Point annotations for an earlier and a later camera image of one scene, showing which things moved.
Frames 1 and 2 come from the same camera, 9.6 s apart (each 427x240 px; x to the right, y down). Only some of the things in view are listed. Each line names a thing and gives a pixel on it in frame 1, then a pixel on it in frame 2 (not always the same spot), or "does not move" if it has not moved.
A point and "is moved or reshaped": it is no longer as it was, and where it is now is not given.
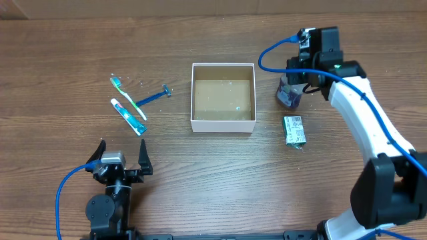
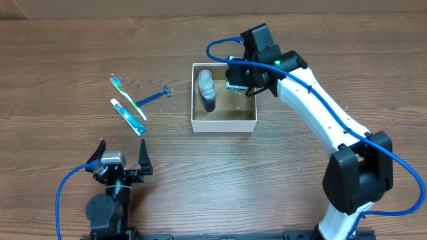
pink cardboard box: x=223 y=97 does not move
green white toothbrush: x=117 y=84 does not move
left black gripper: x=147 y=167 does not move
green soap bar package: x=294 y=131 to x=239 y=89
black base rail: x=286 y=235 does not move
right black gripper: x=293 y=78 to x=237 y=78
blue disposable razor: x=165 y=91 does not move
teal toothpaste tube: x=139 y=128 does not move
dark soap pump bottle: x=289 y=95 is moved or reshaped
